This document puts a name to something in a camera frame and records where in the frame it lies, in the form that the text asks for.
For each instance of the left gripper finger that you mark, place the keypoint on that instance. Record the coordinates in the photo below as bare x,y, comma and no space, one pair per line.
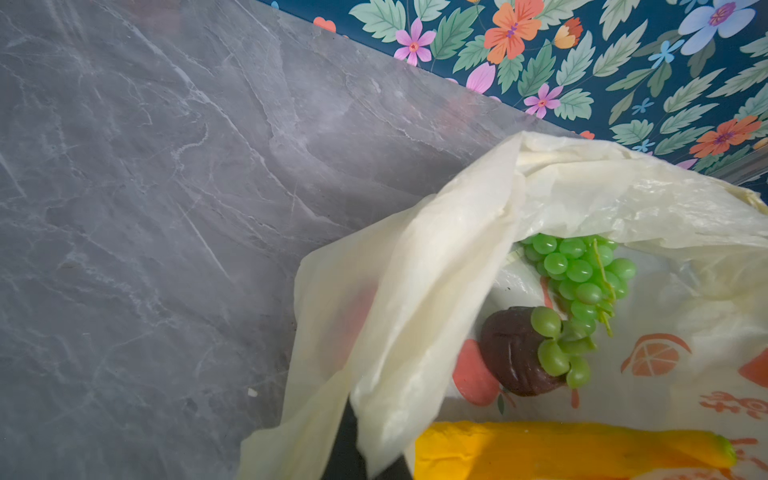
347,463

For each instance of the cream plastic bag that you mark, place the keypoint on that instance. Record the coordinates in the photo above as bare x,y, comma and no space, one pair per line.
383,313

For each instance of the yellow fake banana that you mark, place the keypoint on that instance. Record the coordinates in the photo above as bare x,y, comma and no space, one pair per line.
554,450

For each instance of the green fake grapes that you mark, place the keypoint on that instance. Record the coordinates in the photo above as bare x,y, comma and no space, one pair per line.
583,279

